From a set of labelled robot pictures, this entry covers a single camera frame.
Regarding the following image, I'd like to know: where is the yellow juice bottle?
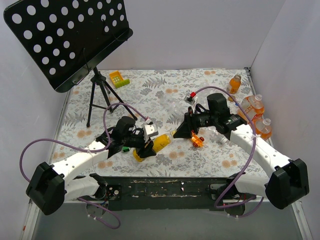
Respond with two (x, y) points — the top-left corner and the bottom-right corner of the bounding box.
(132, 133), (173, 163)

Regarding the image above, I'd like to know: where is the orange juice bottle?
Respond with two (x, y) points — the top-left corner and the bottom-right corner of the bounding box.
(227, 74), (242, 94)

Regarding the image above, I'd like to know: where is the crushed orange label bottle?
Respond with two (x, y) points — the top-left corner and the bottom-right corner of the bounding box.
(240, 94), (265, 122)

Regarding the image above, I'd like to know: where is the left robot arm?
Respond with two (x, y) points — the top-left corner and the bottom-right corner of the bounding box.
(26, 116), (158, 216)

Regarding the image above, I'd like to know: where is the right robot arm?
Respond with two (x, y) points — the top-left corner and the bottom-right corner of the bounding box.
(173, 93), (310, 210)

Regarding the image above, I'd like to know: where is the clear bottle white cap lower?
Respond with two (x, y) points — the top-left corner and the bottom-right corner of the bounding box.
(207, 126), (228, 145)

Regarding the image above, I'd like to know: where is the green blue toy block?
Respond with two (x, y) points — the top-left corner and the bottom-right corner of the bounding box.
(122, 148), (130, 153)

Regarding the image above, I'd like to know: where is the floral patterned table mat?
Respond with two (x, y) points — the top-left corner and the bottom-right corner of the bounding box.
(57, 69), (265, 177)

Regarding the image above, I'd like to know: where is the black perforated music stand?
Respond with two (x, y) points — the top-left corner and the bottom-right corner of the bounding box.
(3, 0), (139, 128)

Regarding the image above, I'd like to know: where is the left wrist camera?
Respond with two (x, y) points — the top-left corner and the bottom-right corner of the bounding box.
(143, 124), (159, 142)

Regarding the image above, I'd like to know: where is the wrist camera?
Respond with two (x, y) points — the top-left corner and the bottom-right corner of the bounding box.
(184, 92), (198, 105)
(143, 124), (159, 142)

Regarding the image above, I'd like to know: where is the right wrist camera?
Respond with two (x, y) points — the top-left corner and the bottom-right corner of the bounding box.
(184, 92), (198, 105)

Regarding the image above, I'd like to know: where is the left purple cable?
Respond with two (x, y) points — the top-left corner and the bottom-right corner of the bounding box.
(19, 102), (153, 230)

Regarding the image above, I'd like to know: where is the purple cable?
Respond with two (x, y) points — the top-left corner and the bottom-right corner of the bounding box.
(193, 86), (265, 218)
(19, 102), (153, 230)

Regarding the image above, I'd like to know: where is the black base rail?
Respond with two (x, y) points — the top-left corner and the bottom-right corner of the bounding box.
(77, 174), (263, 212)

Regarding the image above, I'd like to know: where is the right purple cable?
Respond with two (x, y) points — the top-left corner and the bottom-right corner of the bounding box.
(193, 86), (265, 218)

